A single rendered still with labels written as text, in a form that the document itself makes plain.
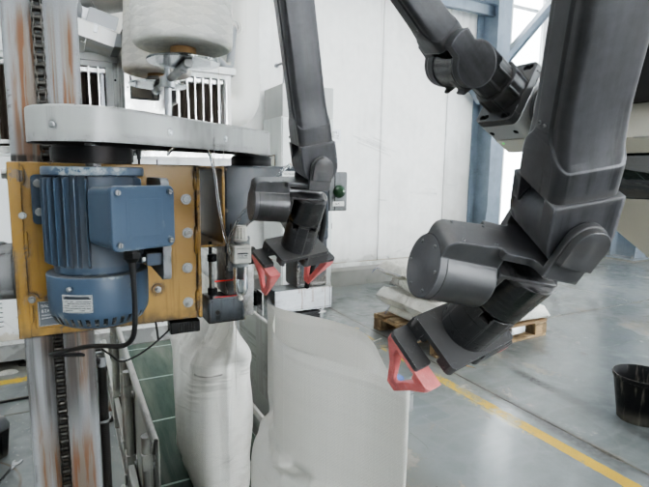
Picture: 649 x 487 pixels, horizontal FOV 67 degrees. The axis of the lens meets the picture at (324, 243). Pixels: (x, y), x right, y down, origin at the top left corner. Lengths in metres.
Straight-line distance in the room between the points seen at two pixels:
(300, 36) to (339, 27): 5.18
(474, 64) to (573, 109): 0.51
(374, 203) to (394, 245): 0.63
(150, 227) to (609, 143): 0.59
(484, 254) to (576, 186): 0.09
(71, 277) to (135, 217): 0.14
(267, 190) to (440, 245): 0.42
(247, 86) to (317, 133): 3.53
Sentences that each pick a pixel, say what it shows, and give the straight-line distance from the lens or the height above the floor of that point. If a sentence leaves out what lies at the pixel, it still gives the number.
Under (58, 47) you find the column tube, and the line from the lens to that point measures 1.08.
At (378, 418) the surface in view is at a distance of 0.74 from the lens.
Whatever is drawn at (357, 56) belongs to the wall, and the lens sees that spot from 6.00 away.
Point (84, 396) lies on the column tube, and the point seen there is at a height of 0.87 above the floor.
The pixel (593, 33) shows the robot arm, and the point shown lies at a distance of 0.37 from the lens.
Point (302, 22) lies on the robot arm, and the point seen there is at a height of 1.54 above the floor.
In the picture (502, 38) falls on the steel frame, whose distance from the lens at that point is 6.95.
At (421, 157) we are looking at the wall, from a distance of 6.42.
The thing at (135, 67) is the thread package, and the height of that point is 1.53.
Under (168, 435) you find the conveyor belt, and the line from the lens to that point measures 1.99.
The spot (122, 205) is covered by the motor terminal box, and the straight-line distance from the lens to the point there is 0.73.
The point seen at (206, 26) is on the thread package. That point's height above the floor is 1.55.
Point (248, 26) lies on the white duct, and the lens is 4.41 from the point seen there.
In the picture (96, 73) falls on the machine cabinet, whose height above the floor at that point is 1.98.
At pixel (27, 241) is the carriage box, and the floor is 1.20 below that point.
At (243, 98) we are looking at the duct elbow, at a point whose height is 1.93.
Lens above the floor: 1.33
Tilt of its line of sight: 8 degrees down
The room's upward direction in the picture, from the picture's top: 1 degrees clockwise
